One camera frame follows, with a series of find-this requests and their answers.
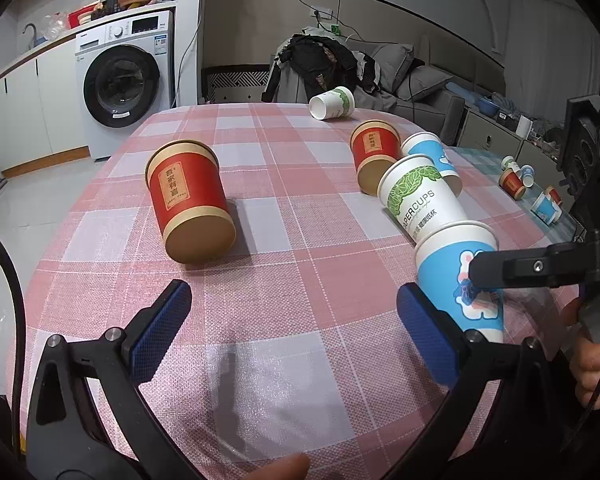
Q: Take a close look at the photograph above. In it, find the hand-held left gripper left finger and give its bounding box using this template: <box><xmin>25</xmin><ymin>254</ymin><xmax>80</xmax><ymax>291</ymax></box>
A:
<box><xmin>26</xmin><ymin>280</ymin><xmax>202</xmax><ymax>480</ymax></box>

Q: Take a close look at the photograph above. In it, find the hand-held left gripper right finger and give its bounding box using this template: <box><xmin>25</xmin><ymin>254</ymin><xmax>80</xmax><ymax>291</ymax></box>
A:
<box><xmin>396</xmin><ymin>282</ymin><xmax>600</xmax><ymax>480</ymax></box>

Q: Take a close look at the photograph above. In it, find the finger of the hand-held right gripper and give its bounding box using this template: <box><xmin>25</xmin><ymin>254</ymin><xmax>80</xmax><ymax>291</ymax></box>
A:
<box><xmin>468</xmin><ymin>242</ymin><xmax>592</xmax><ymax>291</ymax></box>

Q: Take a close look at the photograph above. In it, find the blue cartoon print paper cup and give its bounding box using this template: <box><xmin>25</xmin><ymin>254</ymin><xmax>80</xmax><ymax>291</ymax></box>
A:
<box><xmin>413</xmin><ymin>220</ymin><xmax>506</xmax><ymax>345</ymax></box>
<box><xmin>401</xmin><ymin>131</ymin><xmax>464</xmax><ymax>196</ymax></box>

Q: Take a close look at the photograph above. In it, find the white green leaf paper cup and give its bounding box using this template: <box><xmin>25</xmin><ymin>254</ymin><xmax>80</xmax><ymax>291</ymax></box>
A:
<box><xmin>377</xmin><ymin>154</ymin><xmax>469</xmax><ymax>247</ymax></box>
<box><xmin>308</xmin><ymin>86</ymin><xmax>356</xmax><ymax>121</ymax></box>

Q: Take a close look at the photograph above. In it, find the large red paper cup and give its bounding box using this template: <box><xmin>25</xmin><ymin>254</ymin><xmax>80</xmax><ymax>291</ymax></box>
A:
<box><xmin>145</xmin><ymin>140</ymin><xmax>237</xmax><ymax>265</ymax></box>

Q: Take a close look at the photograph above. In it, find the person's right hand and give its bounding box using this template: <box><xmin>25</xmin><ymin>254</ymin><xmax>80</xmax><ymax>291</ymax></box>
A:
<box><xmin>560</xmin><ymin>299</ymin><xmax>600</xmax><ymax>407</ymax></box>

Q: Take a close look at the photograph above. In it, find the person's left hand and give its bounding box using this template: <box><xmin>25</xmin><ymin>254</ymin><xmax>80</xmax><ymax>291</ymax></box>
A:
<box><xmin>245</xmin><ymin>452</ymin><xmax>312</xmax><ymax>480</ymax></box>

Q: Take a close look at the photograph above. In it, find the low grey cabinet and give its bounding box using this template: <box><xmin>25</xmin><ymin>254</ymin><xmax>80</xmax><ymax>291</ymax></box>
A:
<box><xmin>456</xmin><ymin>109</ymin><xmax>573</xmax><ymax>173</ymax></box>

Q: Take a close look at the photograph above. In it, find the white curtain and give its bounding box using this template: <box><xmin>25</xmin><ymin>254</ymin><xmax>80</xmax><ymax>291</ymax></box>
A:
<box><xmin>504</xmin><ymin>0</ymin><xmax>600</xmax><ymax>103</ymax></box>

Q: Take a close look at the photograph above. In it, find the red plaid tablecloth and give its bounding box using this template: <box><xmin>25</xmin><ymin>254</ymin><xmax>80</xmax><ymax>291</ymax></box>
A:
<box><xmin>11</xmin><ymin>102</ymin><xmax>588</xmax><ymax>480</ymax></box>

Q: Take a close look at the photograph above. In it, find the grey pillow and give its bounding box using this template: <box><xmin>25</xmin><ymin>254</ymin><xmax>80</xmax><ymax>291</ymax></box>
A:
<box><xmin>396</xmin><ymin>65</ymin><xmax>453</xmax><ymax>102</ymax></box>

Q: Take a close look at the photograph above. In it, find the grey sofa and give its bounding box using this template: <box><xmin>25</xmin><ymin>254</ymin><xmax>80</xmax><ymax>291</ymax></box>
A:
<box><xmin>352</xmin><ymin>42</ymin><xmax>467</xmax><ymax>137</ymax></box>

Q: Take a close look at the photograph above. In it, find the white washing machine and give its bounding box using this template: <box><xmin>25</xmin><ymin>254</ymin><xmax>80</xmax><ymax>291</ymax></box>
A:
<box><xmin>75</xmin><ymin>9</ymin><xmax>177</xmax><ymax>162</ymax></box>

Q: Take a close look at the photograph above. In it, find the black patterned panel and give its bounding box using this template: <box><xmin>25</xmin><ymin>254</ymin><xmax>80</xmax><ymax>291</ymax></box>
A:
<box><xmin>201</xmin><ymin>65</ymin><xmax>272</xmax><ymax>104</ymax></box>

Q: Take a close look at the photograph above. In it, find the white kitchen cabinet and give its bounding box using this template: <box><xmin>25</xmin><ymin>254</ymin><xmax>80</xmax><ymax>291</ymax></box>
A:
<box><xmin>0</xmin><ymin>27</ymin><xmax>92</xmax><ymax>177</ymax></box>

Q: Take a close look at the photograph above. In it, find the chair with dark clothes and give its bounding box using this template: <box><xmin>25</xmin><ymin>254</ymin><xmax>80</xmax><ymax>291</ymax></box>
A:
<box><xmin>261</xmin><ymin>33</ymin><xmax>381</xmax><ymax>106</ymax></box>

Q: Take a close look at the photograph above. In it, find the clear plastic bag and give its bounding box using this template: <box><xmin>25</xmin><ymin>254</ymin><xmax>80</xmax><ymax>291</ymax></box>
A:
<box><xmin>42</xmin><ymin>12</ymin><xmax>72</xmax><ymax>41</ymax></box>

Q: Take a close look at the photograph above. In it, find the red plastic container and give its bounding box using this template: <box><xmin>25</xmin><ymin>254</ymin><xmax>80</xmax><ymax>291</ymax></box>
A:
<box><xmin>68</xmin><ymin>7</ymin><xmax>99</xmax><ymax>29</ymax></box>

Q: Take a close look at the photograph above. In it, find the black cable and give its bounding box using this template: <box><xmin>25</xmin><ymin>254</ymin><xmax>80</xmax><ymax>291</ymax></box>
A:
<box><xmin>0</xmin><ymin>217</ymin><xmax>30</xmax><ymax>466</ymax></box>

